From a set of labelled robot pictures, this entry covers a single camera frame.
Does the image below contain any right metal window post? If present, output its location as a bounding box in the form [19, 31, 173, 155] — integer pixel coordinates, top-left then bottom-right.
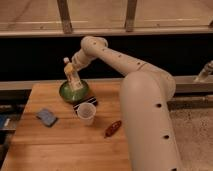
[124, 0, 137, 32]

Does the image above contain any red brown chip bag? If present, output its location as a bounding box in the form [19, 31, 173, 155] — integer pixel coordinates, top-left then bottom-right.
[104, 120, 122, 138]

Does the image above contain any green ceramic bowl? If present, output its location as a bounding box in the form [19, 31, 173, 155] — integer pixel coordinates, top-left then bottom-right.
[59, 80, 89, 103]

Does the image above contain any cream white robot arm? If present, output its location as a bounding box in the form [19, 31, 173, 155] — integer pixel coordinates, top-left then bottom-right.
[64, 36, 183, 171]

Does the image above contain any white labelled plastic bottle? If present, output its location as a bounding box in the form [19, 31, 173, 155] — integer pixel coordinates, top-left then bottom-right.
[63, 57, 83, 91]

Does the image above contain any metal window post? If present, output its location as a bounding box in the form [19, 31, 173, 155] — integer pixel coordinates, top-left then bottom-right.
[57, 0, 73, 34]
[124, 0, 137, 32]

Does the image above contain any blue object at left edge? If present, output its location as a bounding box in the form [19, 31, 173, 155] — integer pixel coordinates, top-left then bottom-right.
[0, 115, 10, 129]

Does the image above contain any left metal window post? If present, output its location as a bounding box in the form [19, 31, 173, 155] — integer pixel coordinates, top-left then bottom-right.
[57, 0, 73, 34]

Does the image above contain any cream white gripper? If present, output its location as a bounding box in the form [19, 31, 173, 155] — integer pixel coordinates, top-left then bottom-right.
[64, 50, 91, 75]

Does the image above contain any grey corrugated hose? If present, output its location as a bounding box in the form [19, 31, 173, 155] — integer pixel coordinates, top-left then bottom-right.
[195, 60, 213, 83]

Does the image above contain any blue sponge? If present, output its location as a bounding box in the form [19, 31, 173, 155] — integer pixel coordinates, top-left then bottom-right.
[36, 108, 58, 127]

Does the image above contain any black white striped cloth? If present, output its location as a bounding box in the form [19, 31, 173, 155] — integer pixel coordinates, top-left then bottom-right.
[73, 96, 98, 115]

